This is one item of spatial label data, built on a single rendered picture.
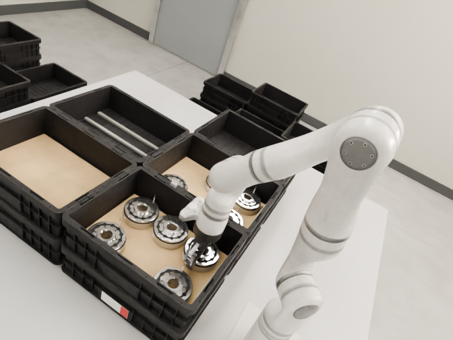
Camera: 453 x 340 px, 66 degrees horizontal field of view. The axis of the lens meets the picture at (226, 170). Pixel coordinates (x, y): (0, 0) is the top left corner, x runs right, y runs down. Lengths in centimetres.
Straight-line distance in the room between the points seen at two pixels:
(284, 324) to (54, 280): 62
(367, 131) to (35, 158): 100
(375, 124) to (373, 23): 318
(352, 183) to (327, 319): 75
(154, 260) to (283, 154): 50
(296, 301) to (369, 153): 40
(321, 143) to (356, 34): 312
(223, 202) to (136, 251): 32
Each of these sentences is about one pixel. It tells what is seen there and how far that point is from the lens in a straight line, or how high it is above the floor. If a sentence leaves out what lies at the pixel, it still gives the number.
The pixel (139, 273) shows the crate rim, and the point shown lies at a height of 93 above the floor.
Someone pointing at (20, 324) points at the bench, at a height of 70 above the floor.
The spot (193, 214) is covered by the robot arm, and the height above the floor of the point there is 102.
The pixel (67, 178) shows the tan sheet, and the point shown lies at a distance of 118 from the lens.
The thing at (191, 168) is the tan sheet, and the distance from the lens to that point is 130.
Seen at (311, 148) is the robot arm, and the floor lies 133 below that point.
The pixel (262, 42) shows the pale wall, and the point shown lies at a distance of 398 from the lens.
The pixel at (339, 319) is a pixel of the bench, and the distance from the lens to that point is 129.
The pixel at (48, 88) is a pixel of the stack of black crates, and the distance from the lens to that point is 254.
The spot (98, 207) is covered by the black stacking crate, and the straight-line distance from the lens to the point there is 102.
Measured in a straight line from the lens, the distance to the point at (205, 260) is 99.
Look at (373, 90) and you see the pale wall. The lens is 381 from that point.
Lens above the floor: 162
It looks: 36 degrees down
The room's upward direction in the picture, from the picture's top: 22 degrees clockwise
